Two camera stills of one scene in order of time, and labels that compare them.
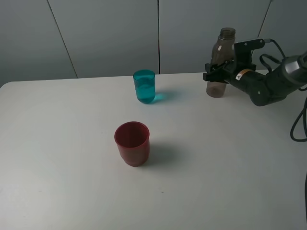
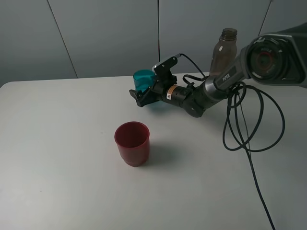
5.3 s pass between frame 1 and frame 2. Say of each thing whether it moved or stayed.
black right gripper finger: moved
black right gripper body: moved
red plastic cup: stayed
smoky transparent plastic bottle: stayed
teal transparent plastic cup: stayed
